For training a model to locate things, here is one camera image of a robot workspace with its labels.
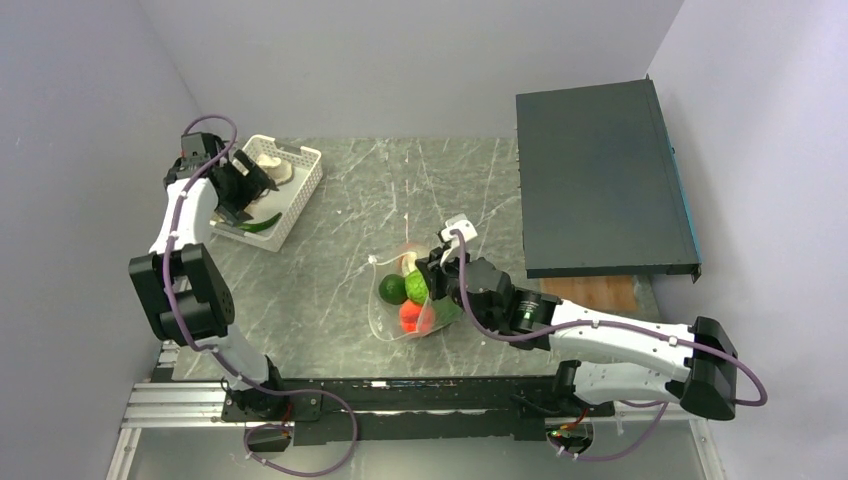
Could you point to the green lettuce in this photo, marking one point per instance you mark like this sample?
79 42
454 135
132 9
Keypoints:
445 312

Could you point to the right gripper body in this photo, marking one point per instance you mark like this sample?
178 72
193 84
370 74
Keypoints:
451 273

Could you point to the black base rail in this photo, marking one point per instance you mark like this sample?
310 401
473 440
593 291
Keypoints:
520 408

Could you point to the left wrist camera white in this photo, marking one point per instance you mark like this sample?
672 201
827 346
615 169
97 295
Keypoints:
196 150

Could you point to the clear zip top bag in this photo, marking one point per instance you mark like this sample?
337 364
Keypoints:
399 305

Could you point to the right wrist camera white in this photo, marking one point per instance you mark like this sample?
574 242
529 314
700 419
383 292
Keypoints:
456 228

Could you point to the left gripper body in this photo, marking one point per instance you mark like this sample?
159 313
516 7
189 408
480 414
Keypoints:
242 190

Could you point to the green lime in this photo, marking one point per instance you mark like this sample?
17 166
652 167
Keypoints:
416 287

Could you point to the dark green metal box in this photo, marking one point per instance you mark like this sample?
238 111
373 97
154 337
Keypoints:
601 193

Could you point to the green chili pepper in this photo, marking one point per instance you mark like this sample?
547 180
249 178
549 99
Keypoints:
261 226

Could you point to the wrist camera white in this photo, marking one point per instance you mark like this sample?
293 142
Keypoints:
196 150
456 228

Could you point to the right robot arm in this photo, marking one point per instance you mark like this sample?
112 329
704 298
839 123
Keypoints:
605 357

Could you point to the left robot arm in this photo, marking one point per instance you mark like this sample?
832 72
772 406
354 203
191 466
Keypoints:
185 297

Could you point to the white mushroom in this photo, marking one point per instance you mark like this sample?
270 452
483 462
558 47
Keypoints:
279 170

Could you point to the white perforated plastic basket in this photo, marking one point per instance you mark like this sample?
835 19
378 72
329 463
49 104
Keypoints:
290 198

